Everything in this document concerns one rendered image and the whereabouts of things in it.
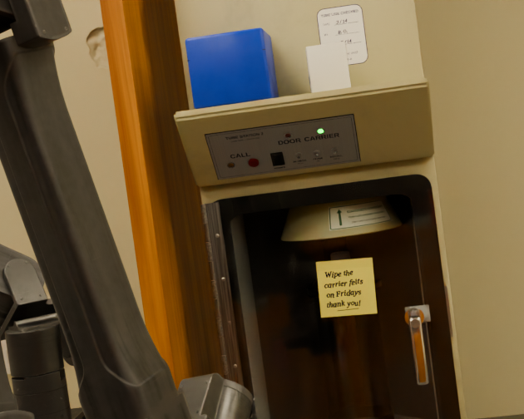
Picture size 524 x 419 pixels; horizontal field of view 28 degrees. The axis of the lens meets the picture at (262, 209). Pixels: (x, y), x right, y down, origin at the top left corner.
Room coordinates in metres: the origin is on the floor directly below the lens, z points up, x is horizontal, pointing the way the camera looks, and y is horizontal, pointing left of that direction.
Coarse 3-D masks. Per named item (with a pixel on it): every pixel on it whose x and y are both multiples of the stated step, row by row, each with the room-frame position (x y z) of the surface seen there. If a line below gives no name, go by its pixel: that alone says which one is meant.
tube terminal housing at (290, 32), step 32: (192, 0) 1.43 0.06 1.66; (224, 0) 1.42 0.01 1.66; (256, 0) 1.42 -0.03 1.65; (288, 0) 1.41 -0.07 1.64; (320, 0) 1.41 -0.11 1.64; (352, 0) 1.40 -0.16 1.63; (384, 0) 1.40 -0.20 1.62; (192, 32) 1.43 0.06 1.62; (224, 32) 1.42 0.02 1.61; (288, 32) 1.41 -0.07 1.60; (384, 32) 1.40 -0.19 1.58; (416, 32) 1.39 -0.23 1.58; (288, 64) 1.41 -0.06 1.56; (384, 64) 1.40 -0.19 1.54; (416, 64) 1.39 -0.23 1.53; (192, 96) 1.43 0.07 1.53; (416, 160) 1.40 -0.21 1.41; (224, 192) 1.43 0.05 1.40; (256, 192) 1.42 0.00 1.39; (448, 288) 1.39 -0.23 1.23
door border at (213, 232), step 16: (208, 208) 1.42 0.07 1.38; (208, 224) 1.42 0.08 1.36; (208, 240) 1.42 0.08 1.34; (224, 256) 1.42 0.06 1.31; (224, 272) 1.42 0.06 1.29; (224, 288) 1.42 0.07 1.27; (224, 304) 1.42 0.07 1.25; (224, 320) 1.42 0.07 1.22; (224, 336) 1.42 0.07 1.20; (224, 352) 1.42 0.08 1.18; (240, 368) 1.42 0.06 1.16; (240, 384) 1.42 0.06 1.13
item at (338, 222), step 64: (320, 192) 1.40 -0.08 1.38; (384, 192) 1.39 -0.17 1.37; (256, 256) 1.41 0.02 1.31; (320, 256) 1.40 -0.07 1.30; (384, 256) 1.39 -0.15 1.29; (256, 320) 1.41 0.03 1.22; (320, 320) 1.40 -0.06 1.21; (384, 320) 1.39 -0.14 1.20; (448, 320) 1.38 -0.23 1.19; (256, 384) 1.41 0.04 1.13; (320, 384) 1.40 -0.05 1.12; (384, 384) 1.39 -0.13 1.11; (448, 384) 1.38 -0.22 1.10
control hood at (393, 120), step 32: (288, 96) 1.30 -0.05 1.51; (320, 96) 1.29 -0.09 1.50; (352, 96) 1.29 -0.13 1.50; (384, 96) 1.29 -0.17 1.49; (416, 96) 1.29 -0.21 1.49; (192, 128) 1.33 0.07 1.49; (224, 128) 1.33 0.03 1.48; (384, 128) 1.33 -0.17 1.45; (416, 128) 1.33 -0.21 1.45; (192, 160) 1.37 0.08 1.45; (384, 160) 1.37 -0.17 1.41
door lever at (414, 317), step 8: (408, 312) 1.38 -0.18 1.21; (416, 312) 1.38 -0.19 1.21; (408, 320) 1.34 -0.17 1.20; (416, 320) 1.33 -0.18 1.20; (416, 328) 1.34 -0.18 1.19; (416, 336) 1.34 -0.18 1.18; (416, 344) 1.34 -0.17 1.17; (416, 352) 1.34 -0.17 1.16; (424, 352) 1.34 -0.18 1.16; (416, 360) 1.34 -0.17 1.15; (424, 360) 1.34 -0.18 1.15; (416, 368) 1.34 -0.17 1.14; (424, 368) 1.34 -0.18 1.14; (416, 376) 1.34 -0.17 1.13; (424, 376) 1.34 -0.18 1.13; (424, 384) 1.34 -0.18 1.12
